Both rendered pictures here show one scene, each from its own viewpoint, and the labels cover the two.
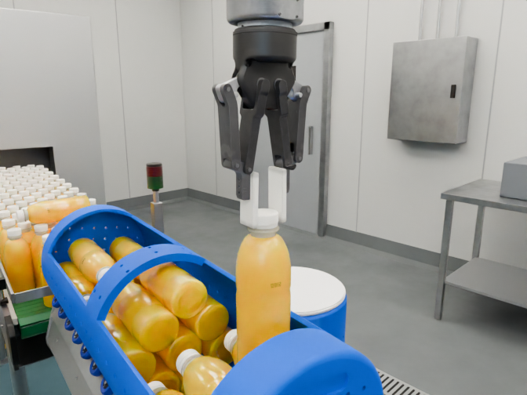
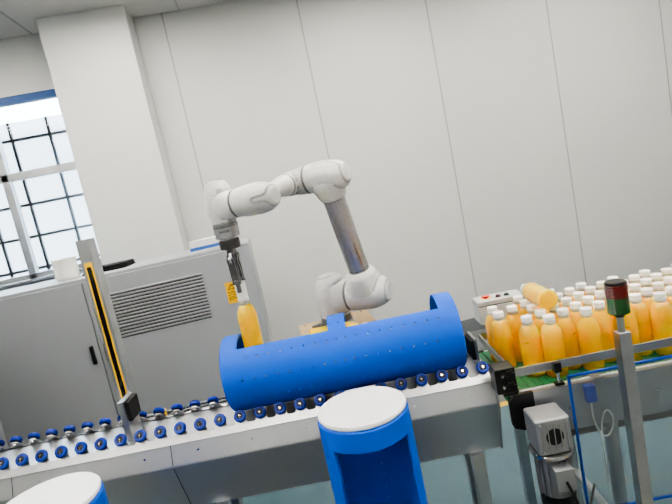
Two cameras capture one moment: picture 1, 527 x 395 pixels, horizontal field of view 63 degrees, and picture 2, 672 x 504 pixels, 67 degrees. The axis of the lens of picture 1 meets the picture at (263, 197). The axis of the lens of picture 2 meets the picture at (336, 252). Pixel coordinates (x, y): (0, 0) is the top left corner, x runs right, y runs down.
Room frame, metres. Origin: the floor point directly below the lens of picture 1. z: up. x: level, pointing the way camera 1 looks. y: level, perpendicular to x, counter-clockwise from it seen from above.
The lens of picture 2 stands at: (1.98, -1.24, 1.72)
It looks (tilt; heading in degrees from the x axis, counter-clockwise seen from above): 8 degrees down; 128
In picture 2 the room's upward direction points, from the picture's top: 12 degrees counter-clockwise
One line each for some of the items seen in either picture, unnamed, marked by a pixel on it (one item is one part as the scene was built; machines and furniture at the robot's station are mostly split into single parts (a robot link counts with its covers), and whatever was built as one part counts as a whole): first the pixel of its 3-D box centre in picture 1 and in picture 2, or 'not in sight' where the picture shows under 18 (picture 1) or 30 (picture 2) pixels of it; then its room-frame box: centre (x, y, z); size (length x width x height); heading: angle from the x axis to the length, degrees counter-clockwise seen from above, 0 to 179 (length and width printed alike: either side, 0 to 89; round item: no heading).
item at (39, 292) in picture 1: (88, 280); (494, 353); (1.23, 0.54, 0.96); 0.40 x 0.01 x 0.03; 127
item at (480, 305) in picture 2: not in sight; (498, 306); (1.16, 0.85, 1.05); 0.20 x 0.10 x 0.10; 37
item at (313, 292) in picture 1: (292, 288); (361, 407); (1.04, -0.07, 1.03); 0.28 x 0.28 x 0.01
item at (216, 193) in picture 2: not in sight; (222, 201); (0.54, 0.00, 1.74); 0.13 x 0.11 x 0.16; 11
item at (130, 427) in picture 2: not in sight; (132, 415); (0.10, -0.30, 1.00); 0.10 x 0.04 x 0.15; 127
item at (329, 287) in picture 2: not in sight; (333, 293); (0.37, 0.72, 1.18); 0.18 x 0.16 x 0.22; 11
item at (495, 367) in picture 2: not in sight; (503, 378); (1.32, 0.36, 0.95); 0.10 x 0.07 x 0.10; 127
